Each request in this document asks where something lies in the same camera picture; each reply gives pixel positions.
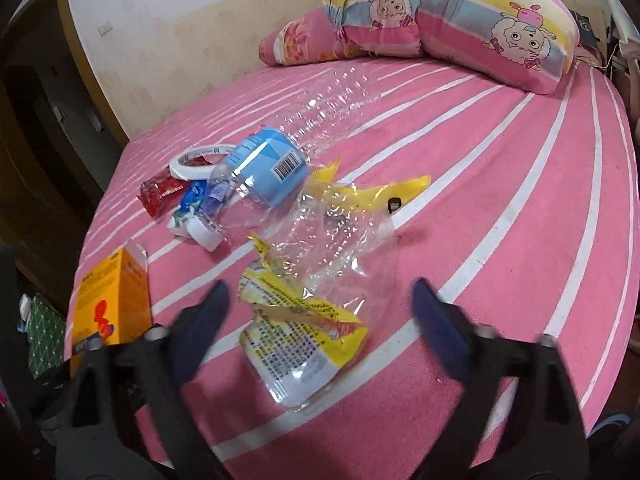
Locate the white office chair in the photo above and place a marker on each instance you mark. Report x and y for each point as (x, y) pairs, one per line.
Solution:
(625, 35)

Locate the white tape roll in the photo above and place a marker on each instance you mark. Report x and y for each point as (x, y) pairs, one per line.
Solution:
(177, 165)

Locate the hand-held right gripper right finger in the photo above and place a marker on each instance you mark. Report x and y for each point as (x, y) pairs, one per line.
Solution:
(440, 330)

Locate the white wall switch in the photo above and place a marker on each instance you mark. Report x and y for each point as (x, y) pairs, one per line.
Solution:
(104, 27)

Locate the small red wrapper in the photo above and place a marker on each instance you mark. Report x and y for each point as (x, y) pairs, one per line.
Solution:
(160, 192)

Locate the wooden door frame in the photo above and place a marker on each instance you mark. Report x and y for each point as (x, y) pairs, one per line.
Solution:
(85, 60)

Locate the orange box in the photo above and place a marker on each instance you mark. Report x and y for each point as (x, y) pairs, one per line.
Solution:
(107, 290)

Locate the green patterned bag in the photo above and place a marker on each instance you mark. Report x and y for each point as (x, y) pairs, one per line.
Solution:
(45, 330)

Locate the dark cushion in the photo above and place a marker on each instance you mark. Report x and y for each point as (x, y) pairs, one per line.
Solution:
(585, 30)

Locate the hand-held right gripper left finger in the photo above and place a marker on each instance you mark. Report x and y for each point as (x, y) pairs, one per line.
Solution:
(205, 330)

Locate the pink striped bed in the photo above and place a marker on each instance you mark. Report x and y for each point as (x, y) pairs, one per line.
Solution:
(475, 185)

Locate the pink floral bolster pillow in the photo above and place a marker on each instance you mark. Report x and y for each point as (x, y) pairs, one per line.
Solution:
(300, 40)

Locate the clear bottle with blue label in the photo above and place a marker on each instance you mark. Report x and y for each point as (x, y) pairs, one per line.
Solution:
(265, 160)

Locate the blue tissue packet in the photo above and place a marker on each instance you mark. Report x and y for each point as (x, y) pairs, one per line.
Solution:
(192, 197)

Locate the clear yellow plastic wrapper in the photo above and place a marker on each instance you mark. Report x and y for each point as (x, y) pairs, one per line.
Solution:
(300, 355)

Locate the cartoon sheep quilt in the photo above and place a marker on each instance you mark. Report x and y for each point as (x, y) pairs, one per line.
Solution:
(450, 20)

